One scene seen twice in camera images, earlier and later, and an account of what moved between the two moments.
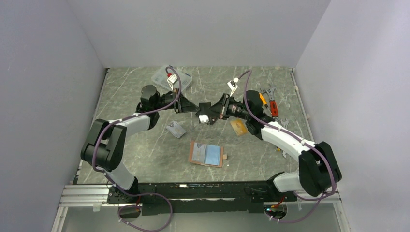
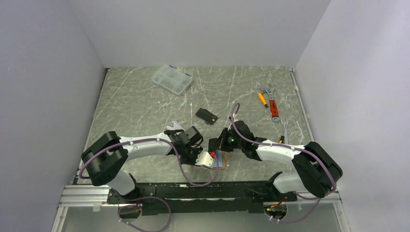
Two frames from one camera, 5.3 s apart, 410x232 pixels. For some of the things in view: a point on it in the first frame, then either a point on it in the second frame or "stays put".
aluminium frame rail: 78,195 stays put
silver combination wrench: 285,122 stays put
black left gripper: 184,105 to 197,150
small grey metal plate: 176,129 stays put
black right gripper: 219,110 to 221,142
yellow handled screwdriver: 264,101 stays put
